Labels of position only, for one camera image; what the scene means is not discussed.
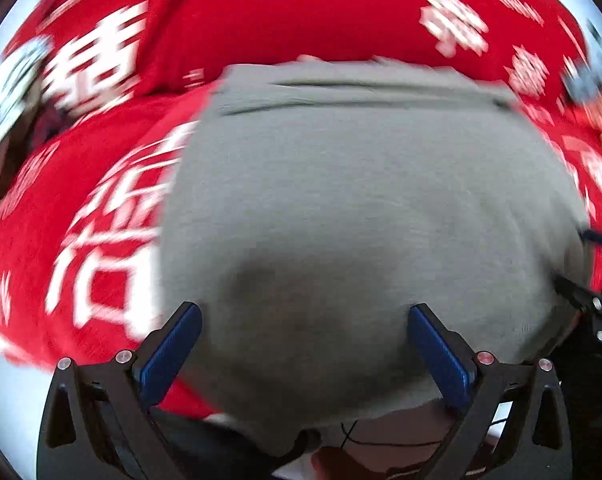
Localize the black cable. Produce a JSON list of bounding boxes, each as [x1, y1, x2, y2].
[[340, 419, 509, 450]]

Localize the red printed blanket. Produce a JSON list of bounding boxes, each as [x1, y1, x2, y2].
[[0, 0, 602, 421]]

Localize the grey knit sweater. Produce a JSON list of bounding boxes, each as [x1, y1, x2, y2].
[[158, 57, 596, 457]]

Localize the light grey crumpled cloth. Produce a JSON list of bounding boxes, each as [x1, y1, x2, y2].
[[0, 35, 52, 176]]

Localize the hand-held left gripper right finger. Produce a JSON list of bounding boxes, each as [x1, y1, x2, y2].
[[408, 303, 574, 480]]

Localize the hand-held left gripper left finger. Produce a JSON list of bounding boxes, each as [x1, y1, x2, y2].
[[36, 301, 204, 480]]

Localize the blue-grey crumpled cloth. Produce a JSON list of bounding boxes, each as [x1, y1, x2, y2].
[[562, 42, 602, 107]]

